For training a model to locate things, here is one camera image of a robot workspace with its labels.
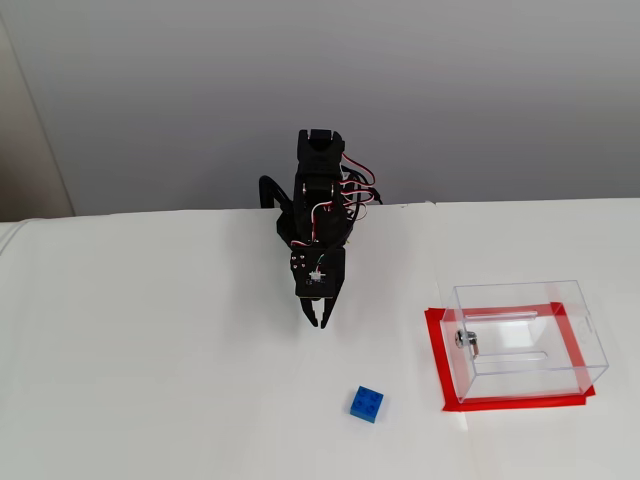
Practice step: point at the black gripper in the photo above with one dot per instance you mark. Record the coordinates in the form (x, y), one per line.
(317, 311)

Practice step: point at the blue lego brick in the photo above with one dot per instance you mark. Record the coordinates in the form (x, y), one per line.
(365, 402)

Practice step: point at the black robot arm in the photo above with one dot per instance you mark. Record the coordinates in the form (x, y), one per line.
(320, 165)

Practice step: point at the metal box lock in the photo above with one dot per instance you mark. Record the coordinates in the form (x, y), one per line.
(462, 339)

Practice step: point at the transparent plastic box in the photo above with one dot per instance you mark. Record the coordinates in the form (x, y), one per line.
(520, 330)

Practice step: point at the red tape strip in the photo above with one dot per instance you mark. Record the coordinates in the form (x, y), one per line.
(520, 403)
(434, 350)
(570, 340)
(500, 309)

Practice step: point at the black table clamp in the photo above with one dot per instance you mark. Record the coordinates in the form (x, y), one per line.
(267, 187)

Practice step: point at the white table cover sheet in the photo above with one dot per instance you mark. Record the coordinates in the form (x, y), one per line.
(550, 240)

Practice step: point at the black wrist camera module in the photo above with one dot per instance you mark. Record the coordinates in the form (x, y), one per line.
(325, 280)

